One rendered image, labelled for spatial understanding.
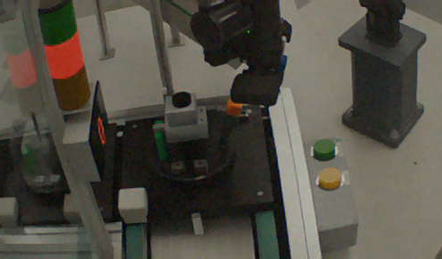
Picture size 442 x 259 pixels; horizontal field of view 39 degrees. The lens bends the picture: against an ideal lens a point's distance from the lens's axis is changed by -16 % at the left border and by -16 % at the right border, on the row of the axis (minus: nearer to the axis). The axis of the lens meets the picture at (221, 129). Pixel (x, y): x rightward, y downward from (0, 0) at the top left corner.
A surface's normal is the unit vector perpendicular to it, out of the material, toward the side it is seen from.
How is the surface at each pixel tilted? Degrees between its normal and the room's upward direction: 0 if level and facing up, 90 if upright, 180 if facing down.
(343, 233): 90
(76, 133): 0
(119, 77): 0
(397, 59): 0
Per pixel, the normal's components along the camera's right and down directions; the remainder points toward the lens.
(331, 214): -0.11, -0.76
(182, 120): 0.06, 0.64
